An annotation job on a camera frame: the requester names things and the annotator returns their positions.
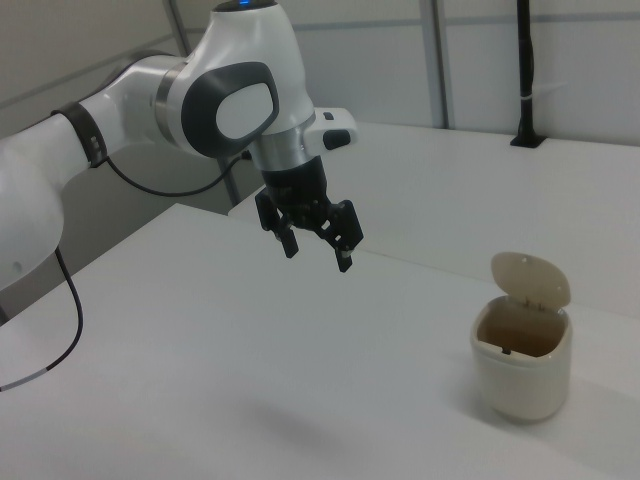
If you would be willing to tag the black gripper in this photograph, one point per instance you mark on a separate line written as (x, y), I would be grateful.
(297, 187)

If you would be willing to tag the small white lidded trash can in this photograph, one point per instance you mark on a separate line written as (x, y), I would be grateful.
(520, 380)

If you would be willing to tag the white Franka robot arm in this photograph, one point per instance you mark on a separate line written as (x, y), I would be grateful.
(235, 75)

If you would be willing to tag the white desk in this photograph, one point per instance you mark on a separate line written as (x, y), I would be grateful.
(450, 200)

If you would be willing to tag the black pole with base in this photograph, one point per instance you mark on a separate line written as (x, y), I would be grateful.
(526, 65)

